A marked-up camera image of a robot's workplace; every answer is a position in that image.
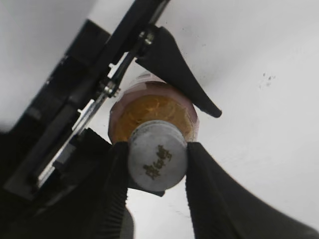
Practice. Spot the peach oolong tea bottle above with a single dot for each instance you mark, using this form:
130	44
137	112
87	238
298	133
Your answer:
149	98

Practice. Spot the grey bottle cap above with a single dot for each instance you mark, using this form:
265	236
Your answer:
157	158

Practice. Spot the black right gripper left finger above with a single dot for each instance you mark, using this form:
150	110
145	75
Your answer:
86	213

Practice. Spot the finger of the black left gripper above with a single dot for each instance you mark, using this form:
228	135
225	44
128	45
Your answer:
91	156
162	57

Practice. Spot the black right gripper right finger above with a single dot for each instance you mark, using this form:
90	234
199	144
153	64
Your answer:
221	208

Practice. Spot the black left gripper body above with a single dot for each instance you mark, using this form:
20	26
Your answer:
90	71

